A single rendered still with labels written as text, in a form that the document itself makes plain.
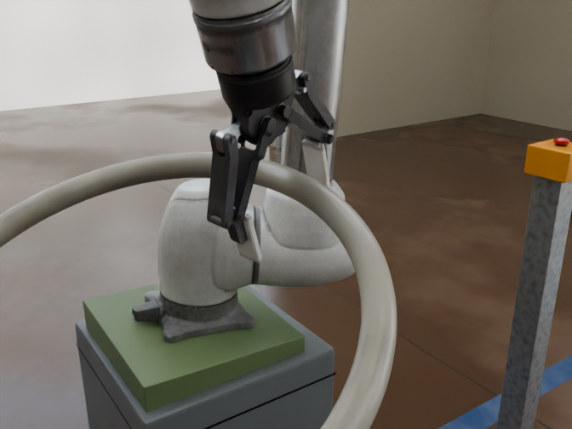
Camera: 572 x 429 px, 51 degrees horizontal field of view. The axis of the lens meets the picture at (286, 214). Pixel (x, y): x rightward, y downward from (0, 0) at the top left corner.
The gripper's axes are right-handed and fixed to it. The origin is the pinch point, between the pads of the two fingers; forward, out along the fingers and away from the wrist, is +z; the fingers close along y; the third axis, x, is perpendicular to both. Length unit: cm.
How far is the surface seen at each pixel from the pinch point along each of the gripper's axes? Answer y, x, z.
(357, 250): 6.5, 14.7, -6.9
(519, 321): -78, 7, 102
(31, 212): 18.5, -21.4, -6.4
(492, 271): -190, -42, 214
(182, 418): 14, -20, 44
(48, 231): -73, -289, 193
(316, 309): -101, -94, 183
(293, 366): -7, -13, 50
